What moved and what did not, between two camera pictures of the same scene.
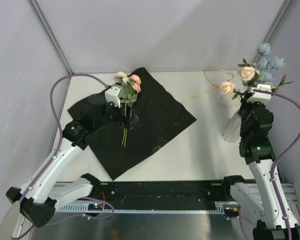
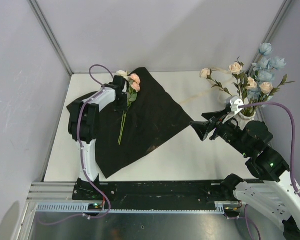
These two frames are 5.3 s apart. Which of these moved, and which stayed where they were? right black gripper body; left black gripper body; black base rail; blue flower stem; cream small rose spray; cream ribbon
Moved: left black gripper body; right black gripper body; cream small rose spray
Stayed: black base rail; blue flower stem; cream ribbon
